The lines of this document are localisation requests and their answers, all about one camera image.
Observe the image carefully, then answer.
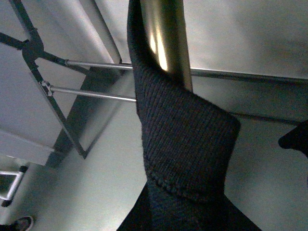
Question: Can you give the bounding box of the black t-shirt with logo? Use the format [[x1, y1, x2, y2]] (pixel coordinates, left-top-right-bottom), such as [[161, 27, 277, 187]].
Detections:
[[116, 0, 308, 231]]

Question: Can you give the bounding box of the sneaker shoe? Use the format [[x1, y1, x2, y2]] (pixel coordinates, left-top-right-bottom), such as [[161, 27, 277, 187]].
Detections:
[[11, 216, 34, 231]]

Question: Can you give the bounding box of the white metal frame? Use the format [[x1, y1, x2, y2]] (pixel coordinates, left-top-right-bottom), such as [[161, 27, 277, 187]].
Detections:
[[0, 166, 28, 207]]

